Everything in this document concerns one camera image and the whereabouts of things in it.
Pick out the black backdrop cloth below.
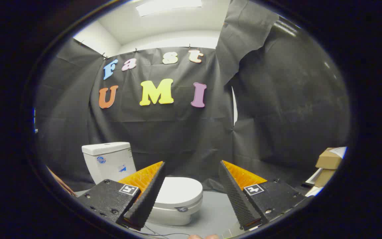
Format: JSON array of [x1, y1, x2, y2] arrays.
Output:
[[35, 0, 350, 194]]

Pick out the white paper sheets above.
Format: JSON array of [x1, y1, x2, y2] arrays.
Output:
[[305, 168, 325, 197]]

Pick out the brown cardboard box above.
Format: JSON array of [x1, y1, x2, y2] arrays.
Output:
[[314, 169, 336, 188], [315, 148, 344, 170]]

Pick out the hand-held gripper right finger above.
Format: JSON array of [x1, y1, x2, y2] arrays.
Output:
[[218, 160, 307, 231]]

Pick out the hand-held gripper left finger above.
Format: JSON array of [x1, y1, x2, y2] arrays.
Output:
[[77, 161, 166, 231]]

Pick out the thin black cable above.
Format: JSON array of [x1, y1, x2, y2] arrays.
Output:
[[128, 225, 191, 238]]

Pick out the ceiling light panel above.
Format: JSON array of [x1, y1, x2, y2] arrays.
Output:
[[135, 0, 203, 17]]

